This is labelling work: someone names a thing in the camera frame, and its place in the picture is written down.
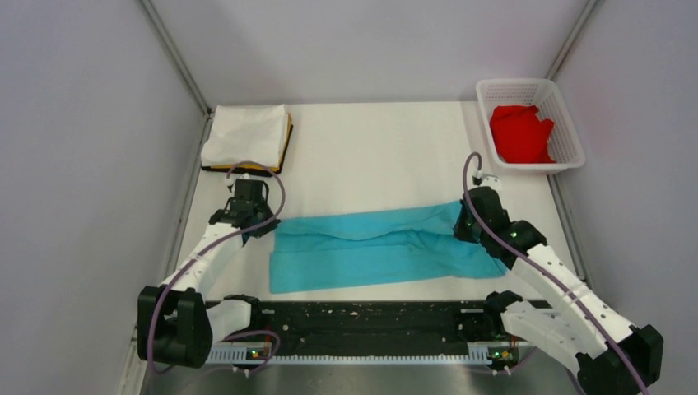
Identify teal t shirt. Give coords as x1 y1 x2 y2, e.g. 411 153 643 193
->
269 201 507 294

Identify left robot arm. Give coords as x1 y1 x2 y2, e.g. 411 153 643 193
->
137 174 280 368

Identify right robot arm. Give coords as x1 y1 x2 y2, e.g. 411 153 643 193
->
454 187 663 394

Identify red t shirt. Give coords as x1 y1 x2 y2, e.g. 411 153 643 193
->
489 105 555 164

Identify folded white t shirt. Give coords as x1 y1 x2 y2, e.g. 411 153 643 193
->
201 105 291 168

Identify white plastic basket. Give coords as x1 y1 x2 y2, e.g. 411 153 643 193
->
476 78 585 174

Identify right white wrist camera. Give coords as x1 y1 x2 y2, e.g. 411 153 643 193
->
471 171 503 192

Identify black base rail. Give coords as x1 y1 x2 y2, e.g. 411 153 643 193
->
237 301 527 358

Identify white slotted cable duct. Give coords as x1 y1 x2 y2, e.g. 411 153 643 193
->
204 343 519 366

